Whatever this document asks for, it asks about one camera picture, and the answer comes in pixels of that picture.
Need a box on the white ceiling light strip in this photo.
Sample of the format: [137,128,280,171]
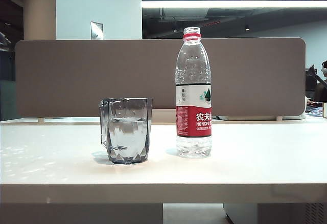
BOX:
[141,0,327,9]

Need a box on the clear red-label water bottle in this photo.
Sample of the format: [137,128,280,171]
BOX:
[175,26,213,159]

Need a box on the clear faceted glass mug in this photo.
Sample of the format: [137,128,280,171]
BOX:
[99,97,154,165]

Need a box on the seated person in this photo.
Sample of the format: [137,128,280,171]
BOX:
[314,60,327,102]

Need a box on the beige cable tray lid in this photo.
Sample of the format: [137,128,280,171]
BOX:
[152,108,177,124]

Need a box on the brown desk divider panel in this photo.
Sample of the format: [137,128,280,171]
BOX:
[14,37,307,122]

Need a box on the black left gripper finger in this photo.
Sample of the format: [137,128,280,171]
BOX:
[0,32,12,52]

